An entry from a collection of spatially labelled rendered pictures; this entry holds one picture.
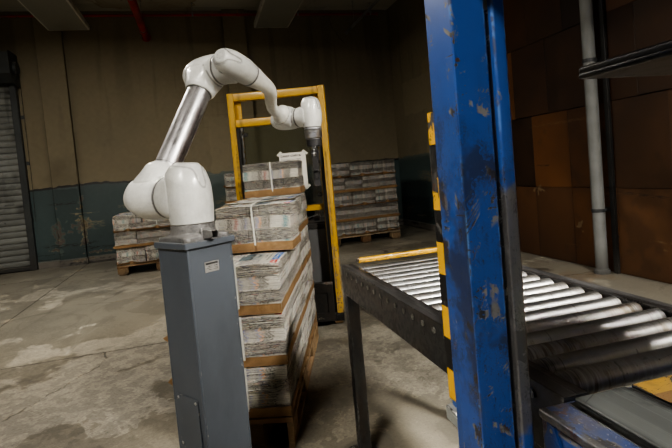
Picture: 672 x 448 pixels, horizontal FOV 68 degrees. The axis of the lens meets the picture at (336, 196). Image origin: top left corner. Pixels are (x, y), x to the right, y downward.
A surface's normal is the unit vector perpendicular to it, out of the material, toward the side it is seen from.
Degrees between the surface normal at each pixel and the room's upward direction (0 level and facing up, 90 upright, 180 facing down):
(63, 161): 90
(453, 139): 90
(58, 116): 90
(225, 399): 90
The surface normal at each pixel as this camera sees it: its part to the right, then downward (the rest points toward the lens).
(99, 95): 0.26, 0.03
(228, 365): 0.76, -0.04
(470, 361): -0.96, 0.10
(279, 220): -0.07, 0.06
